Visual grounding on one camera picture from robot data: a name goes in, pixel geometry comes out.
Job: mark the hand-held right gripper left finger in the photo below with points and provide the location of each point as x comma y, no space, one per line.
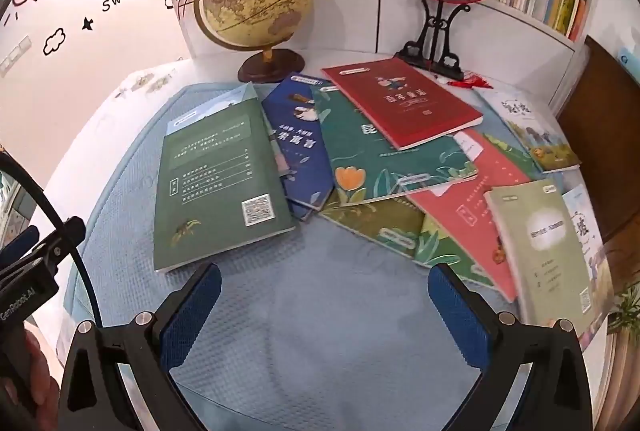
192,316

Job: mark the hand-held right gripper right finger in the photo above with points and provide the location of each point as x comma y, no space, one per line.
460,316

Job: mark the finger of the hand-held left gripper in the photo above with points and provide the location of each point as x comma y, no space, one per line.
65,233
20,241

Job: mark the coral red book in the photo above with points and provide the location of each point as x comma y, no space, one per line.
465,216

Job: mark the white illustrated book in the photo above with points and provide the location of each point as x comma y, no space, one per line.
590,231
530,126

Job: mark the teal green floral book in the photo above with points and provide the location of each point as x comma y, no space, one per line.
380,156

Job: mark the blue book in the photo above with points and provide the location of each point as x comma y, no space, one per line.
295,131

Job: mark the person's left hand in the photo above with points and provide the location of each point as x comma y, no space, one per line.
45,386

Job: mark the light green book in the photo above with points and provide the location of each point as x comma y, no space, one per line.
545,251

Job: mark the light blue quilted mat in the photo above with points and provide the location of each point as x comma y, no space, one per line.
300,311

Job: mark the olive green floral book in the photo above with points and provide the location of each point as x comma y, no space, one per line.
375,226

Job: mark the dark green book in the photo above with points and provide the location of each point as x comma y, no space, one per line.
215,181

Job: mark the green potted plant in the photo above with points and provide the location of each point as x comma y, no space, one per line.
625,311

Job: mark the red tassel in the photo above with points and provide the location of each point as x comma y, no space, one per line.
472,81

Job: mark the brown wooden panel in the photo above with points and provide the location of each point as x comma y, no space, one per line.
600,121

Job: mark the white wall switch panel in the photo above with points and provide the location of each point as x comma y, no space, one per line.
15,56

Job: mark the cloud wall sticker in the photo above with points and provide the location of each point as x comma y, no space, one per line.
55,41

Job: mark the black star wall sticker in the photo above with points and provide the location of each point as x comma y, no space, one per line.
88,24

